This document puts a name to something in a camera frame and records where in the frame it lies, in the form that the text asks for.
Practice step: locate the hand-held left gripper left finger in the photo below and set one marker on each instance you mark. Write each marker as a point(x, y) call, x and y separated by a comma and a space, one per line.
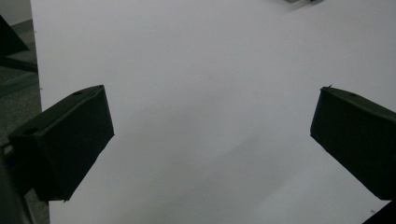
point(65, 143)

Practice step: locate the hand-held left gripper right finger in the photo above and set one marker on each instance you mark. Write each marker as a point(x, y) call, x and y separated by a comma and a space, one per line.
point(358, 137)

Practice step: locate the small grey object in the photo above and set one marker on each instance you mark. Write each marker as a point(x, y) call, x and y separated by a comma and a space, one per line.
point(300, 1)

